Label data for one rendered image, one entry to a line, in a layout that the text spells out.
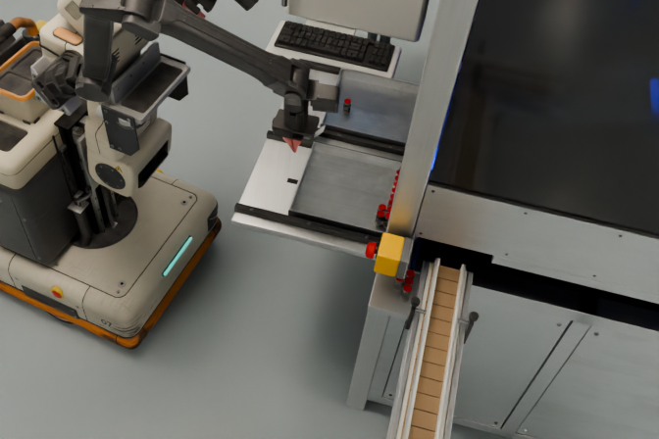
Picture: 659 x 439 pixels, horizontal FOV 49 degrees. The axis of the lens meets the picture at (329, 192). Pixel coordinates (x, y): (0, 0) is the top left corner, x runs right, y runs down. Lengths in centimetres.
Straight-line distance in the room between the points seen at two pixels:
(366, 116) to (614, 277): 86
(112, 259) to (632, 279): 167
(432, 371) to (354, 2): 139
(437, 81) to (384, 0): 117
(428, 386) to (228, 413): 110
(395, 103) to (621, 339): 93
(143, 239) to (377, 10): 115
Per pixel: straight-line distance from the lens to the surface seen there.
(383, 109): 221
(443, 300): 175
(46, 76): 183
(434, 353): 167
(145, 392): 264
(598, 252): 172
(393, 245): 169
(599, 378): 218
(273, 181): 198
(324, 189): 197
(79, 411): 266
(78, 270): 260
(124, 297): 251
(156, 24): 141
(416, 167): 155
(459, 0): 128
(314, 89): 162
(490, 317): 197
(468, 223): 167
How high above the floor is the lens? 237
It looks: 50 degrees down
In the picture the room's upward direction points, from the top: 7 degrees clockwise
